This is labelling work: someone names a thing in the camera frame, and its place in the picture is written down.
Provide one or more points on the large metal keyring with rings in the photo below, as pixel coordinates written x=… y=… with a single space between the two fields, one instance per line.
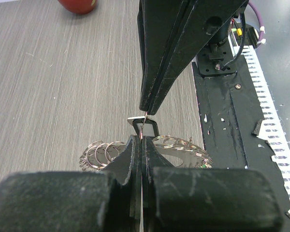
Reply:
x=179 y=152

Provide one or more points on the slotted cable duct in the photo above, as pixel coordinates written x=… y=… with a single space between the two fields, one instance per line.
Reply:
x=271 y=129

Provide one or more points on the white brown bowl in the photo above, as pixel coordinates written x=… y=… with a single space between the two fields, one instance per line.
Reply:
x=80 y=7

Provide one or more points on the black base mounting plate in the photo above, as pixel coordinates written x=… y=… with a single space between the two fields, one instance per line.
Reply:
x=230 y=111

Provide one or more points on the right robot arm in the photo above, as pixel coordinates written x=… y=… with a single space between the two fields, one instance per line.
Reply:
x=220 y=36

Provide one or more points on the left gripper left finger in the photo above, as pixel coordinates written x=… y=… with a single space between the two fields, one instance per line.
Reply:
x=104 y=201

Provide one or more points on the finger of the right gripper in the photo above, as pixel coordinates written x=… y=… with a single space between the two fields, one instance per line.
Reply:
x=159 y=27
x=203 y=22

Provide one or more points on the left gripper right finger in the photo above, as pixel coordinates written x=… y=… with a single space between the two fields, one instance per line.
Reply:
x=207 y=200

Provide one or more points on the silver key black head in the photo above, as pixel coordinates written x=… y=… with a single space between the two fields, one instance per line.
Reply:
x=145 y=126

